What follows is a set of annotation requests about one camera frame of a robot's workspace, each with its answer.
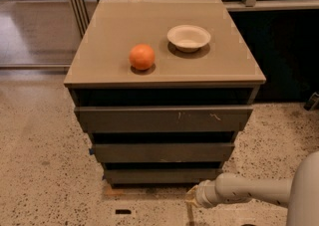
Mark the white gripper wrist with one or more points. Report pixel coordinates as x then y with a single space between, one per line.
203 195

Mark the grey bottom drawer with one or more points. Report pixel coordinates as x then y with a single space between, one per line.
160 176

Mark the grey drawer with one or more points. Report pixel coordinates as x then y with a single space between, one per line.
162 152
163 119
160 176

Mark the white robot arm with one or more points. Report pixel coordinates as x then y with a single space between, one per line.
300 195

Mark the grey middle drawer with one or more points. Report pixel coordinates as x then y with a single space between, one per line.
162 152

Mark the grey drawer cabinet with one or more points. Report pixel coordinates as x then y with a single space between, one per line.
222 73

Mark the grey top drawer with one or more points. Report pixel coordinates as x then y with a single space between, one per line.
163 119

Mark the blue tape piece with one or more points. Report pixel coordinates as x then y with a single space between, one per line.
91 151

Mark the orange fruit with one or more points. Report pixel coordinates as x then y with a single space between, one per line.
142 57

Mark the white paper bowl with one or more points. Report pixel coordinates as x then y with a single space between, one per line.
188 38

